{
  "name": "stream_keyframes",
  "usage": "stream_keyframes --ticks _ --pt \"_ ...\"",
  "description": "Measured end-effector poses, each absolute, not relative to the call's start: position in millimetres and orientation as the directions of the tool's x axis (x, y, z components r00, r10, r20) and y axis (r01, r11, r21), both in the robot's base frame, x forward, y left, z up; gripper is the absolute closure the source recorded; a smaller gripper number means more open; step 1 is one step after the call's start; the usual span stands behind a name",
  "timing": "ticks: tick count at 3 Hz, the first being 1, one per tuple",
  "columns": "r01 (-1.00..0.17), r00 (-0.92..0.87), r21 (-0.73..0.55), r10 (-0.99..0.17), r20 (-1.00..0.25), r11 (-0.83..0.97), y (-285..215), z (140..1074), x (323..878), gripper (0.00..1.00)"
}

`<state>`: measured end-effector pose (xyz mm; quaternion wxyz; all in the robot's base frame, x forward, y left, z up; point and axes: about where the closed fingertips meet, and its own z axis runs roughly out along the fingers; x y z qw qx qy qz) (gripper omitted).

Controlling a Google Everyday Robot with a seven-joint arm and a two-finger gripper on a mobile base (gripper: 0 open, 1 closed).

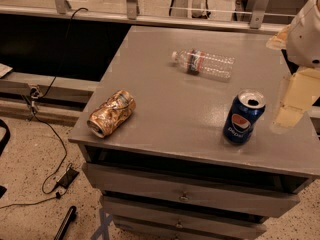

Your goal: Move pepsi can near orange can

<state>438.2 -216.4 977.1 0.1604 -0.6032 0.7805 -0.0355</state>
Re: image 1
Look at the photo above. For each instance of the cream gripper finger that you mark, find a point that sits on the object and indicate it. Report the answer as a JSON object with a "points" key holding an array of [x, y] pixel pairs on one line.
{"points": [[297, 94], [278, 41]]}

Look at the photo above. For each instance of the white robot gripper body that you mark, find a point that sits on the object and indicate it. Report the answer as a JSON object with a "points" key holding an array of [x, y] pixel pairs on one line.
{"points": [[306, 37]]}

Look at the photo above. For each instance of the blue pepsi can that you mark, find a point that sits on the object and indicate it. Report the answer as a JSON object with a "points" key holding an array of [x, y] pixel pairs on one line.
{"points": [[247, 107]]}

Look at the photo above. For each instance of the crushed orange soda can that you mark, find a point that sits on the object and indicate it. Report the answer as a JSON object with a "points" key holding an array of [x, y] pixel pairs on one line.
{"points": [[105, 119]]}

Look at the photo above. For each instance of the clear plastic water bottle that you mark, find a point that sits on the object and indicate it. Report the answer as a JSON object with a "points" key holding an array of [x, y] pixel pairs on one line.
{"points": [[199, 63]]}

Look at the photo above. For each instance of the middle grey drawer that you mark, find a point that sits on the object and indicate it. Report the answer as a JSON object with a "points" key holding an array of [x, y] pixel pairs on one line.
{"points": [[182, 220]]}

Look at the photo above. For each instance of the grey drawer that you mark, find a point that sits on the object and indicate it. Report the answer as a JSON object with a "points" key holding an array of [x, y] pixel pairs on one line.
{"points": [[134, 226], [182, 220], [190, 191]]}

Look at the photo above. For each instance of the top grey drawer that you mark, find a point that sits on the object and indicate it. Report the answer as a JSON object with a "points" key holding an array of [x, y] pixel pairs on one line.
{"points": [[190, 191]]}

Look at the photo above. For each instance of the grey drawer cabinet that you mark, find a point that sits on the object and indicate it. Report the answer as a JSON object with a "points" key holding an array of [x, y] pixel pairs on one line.
{"points": [[177, 125]]}

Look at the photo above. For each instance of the bottom grey drawer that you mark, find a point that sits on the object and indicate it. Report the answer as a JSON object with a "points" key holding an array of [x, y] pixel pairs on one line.
{"points": [[134, 226]]}

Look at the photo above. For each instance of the metal window railing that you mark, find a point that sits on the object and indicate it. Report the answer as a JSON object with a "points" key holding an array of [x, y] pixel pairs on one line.
{"points": [[233, 15]]}

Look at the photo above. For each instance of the black power adapter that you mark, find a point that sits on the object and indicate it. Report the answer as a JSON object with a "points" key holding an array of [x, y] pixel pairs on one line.
{"points": [[67, 178]]}

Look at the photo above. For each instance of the black bar on floor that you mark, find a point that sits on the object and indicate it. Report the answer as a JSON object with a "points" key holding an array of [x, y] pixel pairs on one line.
{"points": [[69, 217]]}

